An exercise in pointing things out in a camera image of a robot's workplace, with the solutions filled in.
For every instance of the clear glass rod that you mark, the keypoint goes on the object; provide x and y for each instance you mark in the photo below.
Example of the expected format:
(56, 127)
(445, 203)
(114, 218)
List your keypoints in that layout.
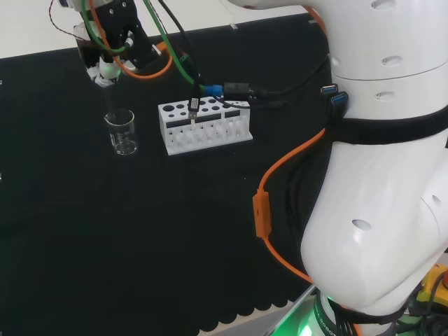
(110, 101)

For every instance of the black bench cloth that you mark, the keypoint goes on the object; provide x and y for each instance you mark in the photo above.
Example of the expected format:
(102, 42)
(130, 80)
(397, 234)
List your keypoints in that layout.
(140, 227)

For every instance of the black plug with blue socket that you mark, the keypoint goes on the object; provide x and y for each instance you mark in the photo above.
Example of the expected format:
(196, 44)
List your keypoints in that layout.
(339, 103)
(329, 89)

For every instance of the white test tube rack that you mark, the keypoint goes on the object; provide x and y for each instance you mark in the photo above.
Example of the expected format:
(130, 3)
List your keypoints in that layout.
(206, 140)

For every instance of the pale translucent base plate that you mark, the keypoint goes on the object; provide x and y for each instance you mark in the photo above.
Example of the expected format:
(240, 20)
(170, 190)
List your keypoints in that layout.
(297, 311)

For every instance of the clear glass beaker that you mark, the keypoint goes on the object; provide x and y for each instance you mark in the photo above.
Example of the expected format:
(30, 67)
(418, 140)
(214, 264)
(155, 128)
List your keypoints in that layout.
(122, 140)

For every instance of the yellow stop button box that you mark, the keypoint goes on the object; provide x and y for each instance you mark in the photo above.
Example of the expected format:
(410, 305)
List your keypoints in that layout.
(428, 290)

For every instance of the black inline adapter block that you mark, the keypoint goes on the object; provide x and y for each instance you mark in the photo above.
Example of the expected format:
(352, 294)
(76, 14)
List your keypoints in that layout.
(236, 88)

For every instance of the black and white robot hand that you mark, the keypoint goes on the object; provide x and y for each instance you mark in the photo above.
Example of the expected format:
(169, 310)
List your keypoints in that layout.
(115, 21)

